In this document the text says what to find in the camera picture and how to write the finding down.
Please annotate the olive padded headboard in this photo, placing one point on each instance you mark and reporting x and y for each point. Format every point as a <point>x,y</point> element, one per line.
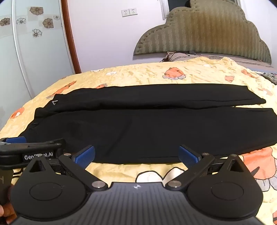
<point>201,30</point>

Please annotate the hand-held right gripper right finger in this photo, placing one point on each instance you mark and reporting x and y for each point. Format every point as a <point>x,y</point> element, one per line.
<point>188,156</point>

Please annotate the yellow floral printed blanket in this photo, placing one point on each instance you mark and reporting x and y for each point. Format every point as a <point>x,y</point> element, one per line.
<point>151,73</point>

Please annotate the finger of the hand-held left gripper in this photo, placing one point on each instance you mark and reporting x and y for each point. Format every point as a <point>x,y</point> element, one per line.
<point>16,140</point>

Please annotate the person's left hand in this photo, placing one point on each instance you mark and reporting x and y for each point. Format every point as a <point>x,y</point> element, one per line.
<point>9,213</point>

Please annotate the frosted floral wardrobe door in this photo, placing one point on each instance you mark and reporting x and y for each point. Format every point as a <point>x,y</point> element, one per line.
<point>36,60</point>

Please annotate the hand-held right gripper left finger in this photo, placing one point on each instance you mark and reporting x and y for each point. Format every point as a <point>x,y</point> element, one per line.
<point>84,156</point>

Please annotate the white wall socket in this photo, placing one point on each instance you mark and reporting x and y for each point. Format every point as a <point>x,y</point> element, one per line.
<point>125,12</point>
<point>133,11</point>

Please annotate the patterned pillow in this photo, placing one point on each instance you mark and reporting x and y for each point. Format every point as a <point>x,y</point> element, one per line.
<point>179,56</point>

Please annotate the black pants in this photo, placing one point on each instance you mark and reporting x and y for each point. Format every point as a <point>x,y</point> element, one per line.
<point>151,129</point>

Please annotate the white framed window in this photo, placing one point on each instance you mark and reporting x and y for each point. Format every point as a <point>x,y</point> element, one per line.
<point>173,6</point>

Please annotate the brown wooden wardrobe frame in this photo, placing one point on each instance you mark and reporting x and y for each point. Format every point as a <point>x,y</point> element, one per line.
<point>71,43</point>

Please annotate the black white striped cloth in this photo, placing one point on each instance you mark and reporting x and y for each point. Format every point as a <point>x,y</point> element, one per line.
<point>270,77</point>

